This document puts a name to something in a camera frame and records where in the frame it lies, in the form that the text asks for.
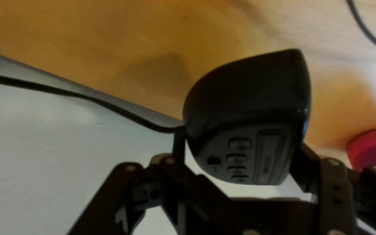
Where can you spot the red round object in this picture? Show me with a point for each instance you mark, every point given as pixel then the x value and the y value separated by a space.
pixel 375 148

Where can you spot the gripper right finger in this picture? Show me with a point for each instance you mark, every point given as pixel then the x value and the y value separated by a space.
pixel 338 195

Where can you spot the black clock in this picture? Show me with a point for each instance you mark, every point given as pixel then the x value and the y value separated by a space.
pixel 246 107

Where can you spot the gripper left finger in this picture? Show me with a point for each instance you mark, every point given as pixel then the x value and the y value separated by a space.
pixel 109 195

